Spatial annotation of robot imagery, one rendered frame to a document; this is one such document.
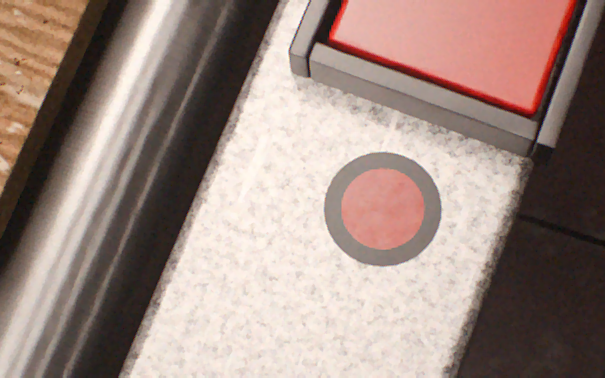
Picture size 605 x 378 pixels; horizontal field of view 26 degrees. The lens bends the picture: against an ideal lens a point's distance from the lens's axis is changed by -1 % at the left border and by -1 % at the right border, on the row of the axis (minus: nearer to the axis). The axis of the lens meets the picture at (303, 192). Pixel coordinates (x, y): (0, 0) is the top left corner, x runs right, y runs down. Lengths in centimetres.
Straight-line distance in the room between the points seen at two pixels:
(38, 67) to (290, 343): 10
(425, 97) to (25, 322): 12
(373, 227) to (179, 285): 5
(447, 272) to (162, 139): 9
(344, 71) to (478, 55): 4
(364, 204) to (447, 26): 5
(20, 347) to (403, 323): 10
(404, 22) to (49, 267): 12
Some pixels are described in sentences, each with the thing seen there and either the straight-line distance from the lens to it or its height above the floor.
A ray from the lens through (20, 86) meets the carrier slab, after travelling 36.
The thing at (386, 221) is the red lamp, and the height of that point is 92.
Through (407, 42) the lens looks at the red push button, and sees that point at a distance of 36.
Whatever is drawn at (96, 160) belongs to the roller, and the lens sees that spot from 37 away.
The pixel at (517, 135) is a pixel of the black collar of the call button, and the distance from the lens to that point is 35.
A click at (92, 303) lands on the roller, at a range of 37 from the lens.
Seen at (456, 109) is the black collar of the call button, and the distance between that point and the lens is 35.
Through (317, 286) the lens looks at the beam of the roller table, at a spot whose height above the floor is 91.
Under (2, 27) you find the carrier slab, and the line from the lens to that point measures 37.
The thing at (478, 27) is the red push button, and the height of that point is 93.
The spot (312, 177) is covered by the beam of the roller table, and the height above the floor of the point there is 92.
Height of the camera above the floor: 127
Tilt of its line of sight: 75 degrees down
